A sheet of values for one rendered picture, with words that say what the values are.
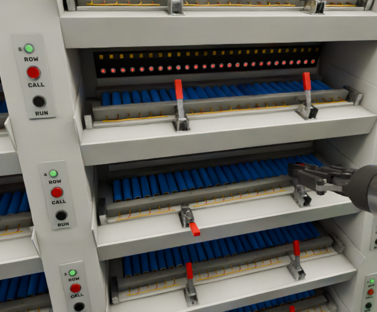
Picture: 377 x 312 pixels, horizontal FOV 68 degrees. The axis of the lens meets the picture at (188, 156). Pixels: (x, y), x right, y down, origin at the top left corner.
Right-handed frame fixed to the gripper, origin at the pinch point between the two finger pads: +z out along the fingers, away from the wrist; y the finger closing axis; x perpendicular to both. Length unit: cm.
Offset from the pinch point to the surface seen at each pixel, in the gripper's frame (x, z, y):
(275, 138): 8.0, -2.4, -7.7
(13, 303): -21, 8, -64
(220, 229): -9.8, -0.3, -20.0
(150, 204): -3.4, 3.9, -33.6
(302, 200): -6.4, -0.9, -1.0
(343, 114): 11.5, -2.6, 8.4
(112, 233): -7.1, 1.0, -41.6
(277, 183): -3.2, 4.6, -3.7
